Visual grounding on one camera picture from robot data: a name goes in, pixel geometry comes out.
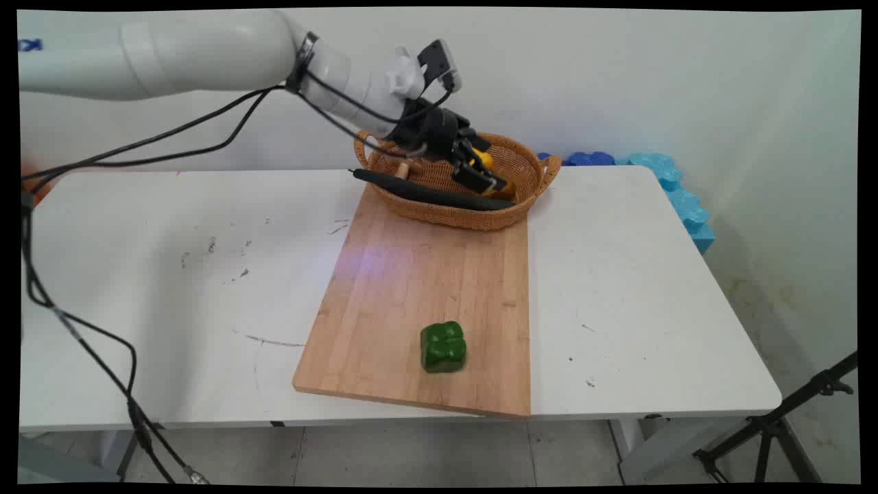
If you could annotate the dark blue foam piece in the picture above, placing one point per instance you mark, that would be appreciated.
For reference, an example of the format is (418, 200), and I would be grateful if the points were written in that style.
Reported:
(590, 158)

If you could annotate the brown toy mushroom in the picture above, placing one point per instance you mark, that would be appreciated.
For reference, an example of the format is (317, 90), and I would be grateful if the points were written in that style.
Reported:
(403, 169)

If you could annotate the light blue foam piece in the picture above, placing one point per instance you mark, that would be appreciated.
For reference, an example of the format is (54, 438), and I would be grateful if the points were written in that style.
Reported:
(679, 195)

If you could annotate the black tripod stand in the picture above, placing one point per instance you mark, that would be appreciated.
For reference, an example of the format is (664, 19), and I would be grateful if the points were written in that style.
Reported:
(772, 429)

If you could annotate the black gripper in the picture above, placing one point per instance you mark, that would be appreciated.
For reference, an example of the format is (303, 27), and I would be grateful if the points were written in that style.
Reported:
(435, 127)

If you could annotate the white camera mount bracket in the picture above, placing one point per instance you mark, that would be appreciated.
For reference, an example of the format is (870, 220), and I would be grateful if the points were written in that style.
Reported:
(406, 72)

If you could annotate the white table leg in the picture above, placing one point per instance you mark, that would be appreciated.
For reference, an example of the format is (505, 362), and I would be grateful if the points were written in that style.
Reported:
(113, 453)
(658, 453)

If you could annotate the yellow bell pepper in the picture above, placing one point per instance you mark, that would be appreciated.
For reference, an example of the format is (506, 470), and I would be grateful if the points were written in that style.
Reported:
(485, 159)

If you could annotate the dark green cucumber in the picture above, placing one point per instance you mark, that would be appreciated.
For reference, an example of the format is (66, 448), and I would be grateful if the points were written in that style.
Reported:
(425, 193)

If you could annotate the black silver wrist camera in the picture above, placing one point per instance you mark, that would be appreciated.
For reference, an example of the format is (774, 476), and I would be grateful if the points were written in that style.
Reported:
(439, 62)

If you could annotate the orange toy vegetable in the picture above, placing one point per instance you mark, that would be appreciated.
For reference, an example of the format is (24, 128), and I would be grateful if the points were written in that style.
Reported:
(508, 189)

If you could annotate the orange object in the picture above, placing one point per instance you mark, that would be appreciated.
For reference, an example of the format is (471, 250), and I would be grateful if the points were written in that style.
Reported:
(33, 189)

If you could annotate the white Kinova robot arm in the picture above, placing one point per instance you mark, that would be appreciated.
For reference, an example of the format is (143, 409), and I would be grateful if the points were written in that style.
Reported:
(171, 55)

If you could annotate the wooden cutting board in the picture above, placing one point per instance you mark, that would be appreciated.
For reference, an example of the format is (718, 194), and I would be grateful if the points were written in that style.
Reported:
(425, 288)

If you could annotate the green bell pepper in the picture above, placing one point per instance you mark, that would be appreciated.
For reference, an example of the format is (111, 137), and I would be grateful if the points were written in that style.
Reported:
(444, 348)

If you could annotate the woven wicker basket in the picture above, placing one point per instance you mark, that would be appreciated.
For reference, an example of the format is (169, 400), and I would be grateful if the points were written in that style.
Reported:
(528, 175)

